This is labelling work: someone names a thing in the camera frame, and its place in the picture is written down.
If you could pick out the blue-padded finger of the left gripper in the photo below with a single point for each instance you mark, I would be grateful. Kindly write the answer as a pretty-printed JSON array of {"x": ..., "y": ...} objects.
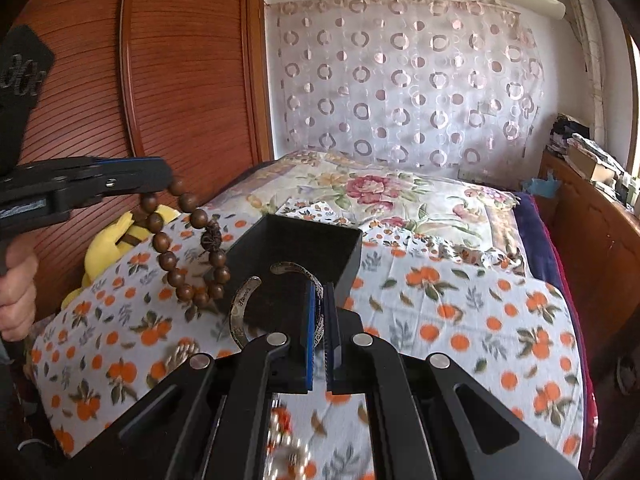
[{"x": 130, "y": 163}]

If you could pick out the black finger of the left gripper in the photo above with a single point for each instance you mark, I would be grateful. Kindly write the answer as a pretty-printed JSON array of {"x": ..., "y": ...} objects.
[{"x": 126, "y": 179}]

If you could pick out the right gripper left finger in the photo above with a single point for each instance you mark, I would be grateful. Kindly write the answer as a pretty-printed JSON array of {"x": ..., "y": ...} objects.
[{"x": 294, "y": 371}]

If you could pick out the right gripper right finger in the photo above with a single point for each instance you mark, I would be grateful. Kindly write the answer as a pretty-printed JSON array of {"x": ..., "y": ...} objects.
[{"x": 344, "y": 341}]

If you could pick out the silver engraved cuff bangle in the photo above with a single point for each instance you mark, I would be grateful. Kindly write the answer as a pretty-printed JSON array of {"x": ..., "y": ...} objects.
[{"x": 255, "y": 304}]

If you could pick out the black cardboard jewelry box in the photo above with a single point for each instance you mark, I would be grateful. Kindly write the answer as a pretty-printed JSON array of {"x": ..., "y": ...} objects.
[{"x": 292, "y": 258}]

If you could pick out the person's left hand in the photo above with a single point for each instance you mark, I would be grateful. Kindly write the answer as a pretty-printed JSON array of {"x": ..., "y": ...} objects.
[{"x": 18, "y": 291}]

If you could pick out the yellow striped plush toy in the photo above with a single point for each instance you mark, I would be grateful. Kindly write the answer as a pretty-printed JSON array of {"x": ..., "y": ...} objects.
[{"x": 108, "y": 246}]

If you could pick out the orange print bed sheet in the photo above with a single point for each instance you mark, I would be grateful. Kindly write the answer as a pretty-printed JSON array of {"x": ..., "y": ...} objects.
[{"x": 122, "y": 335}]

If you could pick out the floral quilt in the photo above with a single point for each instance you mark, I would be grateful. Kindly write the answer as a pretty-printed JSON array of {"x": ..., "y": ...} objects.
[{"x": 425, "y": 215}]

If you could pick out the purple blanket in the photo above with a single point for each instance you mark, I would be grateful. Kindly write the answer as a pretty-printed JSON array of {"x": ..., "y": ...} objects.
[{"x": 545, "y": 263}]

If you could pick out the wooden side cabinet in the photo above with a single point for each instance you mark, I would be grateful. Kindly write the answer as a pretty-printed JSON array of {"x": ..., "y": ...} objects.
[{"x": 598, "y": 243}]

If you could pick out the sheer circle pattern curtain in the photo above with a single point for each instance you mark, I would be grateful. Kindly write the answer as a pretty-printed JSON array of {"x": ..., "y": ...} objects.
[{"x": 448, "y": 87}]

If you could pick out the pile of clutter on cabinet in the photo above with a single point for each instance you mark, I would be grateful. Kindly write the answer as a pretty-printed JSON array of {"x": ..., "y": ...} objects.
[{"x": 570, "y": 141}]

